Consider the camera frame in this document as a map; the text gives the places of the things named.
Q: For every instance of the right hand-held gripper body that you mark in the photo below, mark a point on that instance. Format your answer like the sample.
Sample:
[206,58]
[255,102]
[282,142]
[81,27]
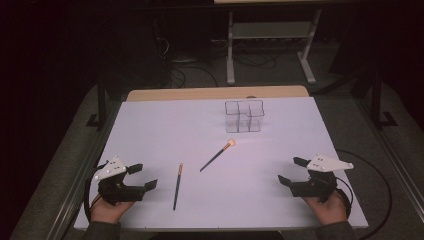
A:
[316,188]

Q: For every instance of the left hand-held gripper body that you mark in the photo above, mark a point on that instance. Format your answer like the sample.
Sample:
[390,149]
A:
[118,193]

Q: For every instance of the thin black makeup brush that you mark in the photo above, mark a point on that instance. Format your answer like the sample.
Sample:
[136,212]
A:
[177,186]

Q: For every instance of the round-head black makeup brush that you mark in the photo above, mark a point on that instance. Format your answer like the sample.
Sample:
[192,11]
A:
[216,156]

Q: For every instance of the clear plastic organizer box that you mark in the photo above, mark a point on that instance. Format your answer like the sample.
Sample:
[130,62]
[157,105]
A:
[245,116]

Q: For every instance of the person's left hand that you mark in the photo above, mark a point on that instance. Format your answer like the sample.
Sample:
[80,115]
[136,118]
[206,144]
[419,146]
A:
[110,211]

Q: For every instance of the person's right hand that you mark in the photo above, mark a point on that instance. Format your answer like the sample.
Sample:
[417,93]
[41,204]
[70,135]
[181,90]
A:
[328,210]

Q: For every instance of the black metal stand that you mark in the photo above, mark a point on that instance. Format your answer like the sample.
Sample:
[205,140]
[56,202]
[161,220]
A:
[376,100]
[101,103]

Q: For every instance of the white table mat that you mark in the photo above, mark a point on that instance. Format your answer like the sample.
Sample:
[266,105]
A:
[200,126]

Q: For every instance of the aluminium rail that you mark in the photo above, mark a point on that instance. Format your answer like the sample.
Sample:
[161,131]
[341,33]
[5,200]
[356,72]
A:
[76,186]
[396,160]

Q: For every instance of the white metal desk frame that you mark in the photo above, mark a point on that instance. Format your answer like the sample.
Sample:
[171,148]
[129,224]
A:
[230,50]

